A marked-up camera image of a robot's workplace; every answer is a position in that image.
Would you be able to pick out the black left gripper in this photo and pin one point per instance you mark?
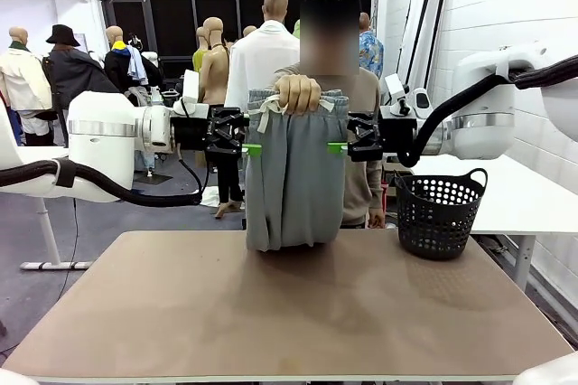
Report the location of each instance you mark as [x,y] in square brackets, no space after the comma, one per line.
[189,133]

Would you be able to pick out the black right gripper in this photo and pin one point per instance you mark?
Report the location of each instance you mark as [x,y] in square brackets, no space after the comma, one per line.
[398,134]

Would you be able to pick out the person's left forearm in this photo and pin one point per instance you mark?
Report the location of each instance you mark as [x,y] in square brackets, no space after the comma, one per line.
[372,186]

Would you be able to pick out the person's right forearm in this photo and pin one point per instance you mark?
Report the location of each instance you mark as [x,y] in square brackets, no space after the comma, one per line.
[286,71]

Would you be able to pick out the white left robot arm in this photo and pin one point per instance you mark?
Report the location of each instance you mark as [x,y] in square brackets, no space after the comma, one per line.
[104,132]

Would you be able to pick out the person's right hand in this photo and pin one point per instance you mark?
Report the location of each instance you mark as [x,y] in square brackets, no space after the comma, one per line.
[298,93]

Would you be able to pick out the person's left hand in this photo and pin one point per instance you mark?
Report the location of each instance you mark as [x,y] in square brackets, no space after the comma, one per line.
[377,218]

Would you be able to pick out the person in beige sweater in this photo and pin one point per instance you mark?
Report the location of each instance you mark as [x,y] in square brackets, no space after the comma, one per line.
[363,96]

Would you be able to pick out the brown cardboard box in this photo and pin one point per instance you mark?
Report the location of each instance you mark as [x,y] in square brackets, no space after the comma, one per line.
[397,172]

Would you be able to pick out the bare mannequin in black trousers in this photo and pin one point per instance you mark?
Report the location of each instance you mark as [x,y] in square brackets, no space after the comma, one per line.
[216,77]

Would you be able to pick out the red bin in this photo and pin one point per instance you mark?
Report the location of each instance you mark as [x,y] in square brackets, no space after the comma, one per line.
[385,200]

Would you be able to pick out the white cloth on floor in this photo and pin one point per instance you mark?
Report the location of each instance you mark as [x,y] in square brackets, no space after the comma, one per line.
[211,199]

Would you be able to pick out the white ironing stand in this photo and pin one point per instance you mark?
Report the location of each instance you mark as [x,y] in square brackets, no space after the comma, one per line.
[170,95]

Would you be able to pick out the mannequin in yellow dress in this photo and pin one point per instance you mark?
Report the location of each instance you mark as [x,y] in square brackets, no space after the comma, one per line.
[198,59]

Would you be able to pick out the mannequin in white shirt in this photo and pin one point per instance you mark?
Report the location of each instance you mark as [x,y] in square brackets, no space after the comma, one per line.
[262,59]

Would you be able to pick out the mannequin in blue floral shirt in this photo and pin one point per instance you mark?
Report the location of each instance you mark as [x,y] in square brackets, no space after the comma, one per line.
[371,53]

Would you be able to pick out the bare mannequin head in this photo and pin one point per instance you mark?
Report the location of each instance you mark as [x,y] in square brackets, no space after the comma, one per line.
[249,31]

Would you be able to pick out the black perforated plastic basket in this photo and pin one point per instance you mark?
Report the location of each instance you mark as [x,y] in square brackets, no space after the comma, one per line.
[435,222]

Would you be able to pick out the green hat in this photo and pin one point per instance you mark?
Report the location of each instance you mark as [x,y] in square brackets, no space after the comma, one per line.
[297,30]

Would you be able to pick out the mannequin with yellow blue clothes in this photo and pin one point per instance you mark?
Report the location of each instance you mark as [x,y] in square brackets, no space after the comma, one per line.
[122,64]

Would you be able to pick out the black framed white panel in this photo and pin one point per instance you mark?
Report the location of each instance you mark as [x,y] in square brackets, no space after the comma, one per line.
[417,19]
[440,19]

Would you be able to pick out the mannequin in black coat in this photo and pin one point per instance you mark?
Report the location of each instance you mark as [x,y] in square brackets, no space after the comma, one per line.
[77,73]

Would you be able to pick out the white side table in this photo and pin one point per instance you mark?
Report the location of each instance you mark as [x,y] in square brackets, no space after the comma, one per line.
[519,195]

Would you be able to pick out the black tripod stand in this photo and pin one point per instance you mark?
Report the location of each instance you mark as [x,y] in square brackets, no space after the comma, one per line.
[506,48]

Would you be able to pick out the black brimmed hat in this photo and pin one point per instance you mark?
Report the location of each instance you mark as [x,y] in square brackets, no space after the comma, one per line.
[63,36]

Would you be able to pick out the mannequin in cream jacket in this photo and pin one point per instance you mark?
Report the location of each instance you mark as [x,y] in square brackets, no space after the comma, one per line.
[25,77]

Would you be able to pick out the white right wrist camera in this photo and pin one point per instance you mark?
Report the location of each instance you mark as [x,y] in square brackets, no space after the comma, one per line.
[396,87]

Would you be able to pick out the white pedestal table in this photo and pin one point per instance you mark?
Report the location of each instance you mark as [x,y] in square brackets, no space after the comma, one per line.
[47,231]

